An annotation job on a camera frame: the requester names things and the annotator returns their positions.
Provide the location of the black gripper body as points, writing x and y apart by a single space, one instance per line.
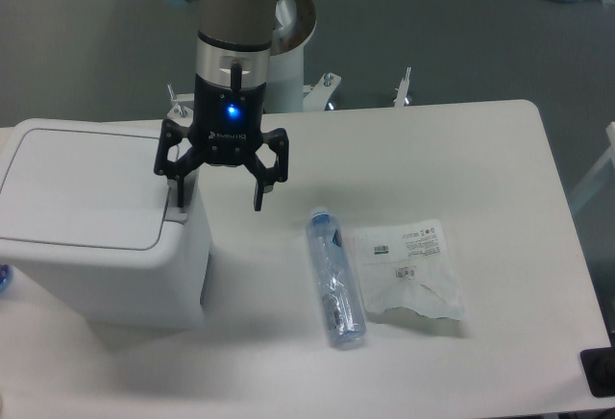
225 130

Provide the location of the white plastic trash can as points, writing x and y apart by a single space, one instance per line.
84 215

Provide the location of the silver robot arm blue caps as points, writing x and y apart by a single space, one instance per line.
236 40

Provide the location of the torn white plastic bag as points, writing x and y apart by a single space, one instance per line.
407 266

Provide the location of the clear plastic water bottle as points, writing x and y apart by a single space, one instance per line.
335 280

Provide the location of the blue object at left edge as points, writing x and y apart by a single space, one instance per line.
5 277

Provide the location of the black clamp at table edge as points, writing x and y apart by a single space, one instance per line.
598 367

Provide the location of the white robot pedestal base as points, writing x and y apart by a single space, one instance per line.
284 71

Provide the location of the white frame at right edge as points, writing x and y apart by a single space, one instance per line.
597 177

